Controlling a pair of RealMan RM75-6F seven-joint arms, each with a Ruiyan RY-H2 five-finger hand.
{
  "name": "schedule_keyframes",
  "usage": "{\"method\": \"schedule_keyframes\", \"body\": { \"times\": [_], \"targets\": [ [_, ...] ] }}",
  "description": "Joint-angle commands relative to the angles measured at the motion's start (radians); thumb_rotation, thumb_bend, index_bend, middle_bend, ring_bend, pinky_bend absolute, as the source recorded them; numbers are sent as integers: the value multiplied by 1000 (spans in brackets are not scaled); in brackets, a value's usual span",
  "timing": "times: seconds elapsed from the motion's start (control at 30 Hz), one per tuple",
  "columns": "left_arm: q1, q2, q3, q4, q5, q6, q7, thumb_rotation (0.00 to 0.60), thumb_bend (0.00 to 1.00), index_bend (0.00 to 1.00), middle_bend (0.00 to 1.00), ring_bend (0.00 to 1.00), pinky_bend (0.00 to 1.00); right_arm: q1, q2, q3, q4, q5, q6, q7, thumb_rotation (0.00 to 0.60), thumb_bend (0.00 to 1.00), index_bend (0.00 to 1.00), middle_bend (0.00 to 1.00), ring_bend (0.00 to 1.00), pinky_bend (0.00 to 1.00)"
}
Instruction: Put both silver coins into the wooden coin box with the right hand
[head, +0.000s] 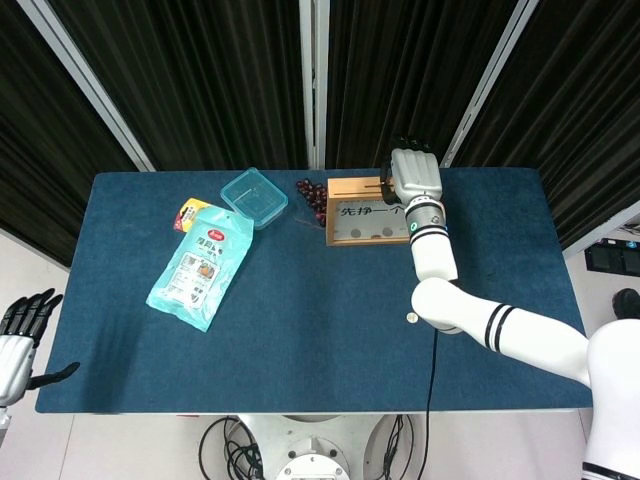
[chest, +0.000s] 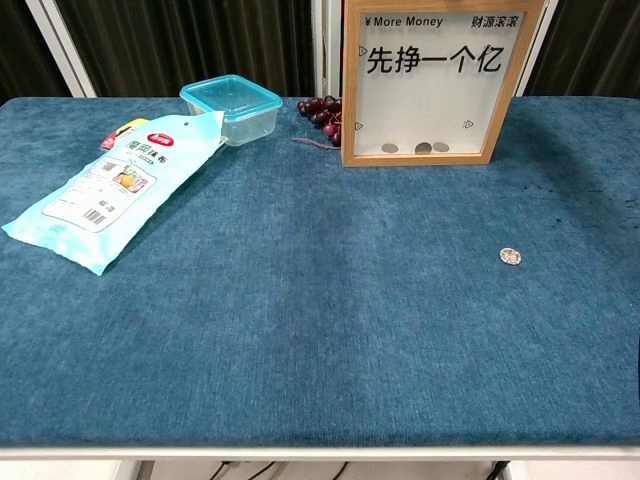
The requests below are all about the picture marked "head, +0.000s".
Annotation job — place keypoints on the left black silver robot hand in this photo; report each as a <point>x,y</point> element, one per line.
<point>15,365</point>

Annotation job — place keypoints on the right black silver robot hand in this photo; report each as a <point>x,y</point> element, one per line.
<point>415,172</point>

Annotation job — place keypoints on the silver coin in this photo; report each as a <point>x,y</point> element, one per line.
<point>387,231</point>
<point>410,318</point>
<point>356,232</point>

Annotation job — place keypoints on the white silver robot base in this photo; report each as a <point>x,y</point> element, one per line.
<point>310,450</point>

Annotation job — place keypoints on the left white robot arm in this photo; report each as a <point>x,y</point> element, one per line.
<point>3,417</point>

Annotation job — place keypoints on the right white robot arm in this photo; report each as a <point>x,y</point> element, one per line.
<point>435,250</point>

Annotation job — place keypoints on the black curtain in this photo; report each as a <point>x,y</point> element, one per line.
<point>575,100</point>
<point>400,75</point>
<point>200,75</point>
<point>40,150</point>

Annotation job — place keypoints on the dark red grape bunch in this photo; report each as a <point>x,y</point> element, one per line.
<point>312,195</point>

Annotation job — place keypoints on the clear container with blue lid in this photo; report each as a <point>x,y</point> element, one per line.
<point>255,197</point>

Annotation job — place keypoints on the blue table cloth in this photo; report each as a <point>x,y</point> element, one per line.
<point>300,325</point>

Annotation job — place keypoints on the light blue wipes packet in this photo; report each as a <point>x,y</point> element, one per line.
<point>200,260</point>

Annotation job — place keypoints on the black electronic device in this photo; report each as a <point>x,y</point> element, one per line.
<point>612,257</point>

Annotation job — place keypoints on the yellow red snack packet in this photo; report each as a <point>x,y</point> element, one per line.
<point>190,210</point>

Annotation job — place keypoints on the wooden frame coin bank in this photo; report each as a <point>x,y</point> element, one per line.
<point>345,186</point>

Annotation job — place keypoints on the grey partition post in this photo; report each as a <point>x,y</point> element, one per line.
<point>306,75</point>
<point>80,75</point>
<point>491,75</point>
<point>595,232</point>

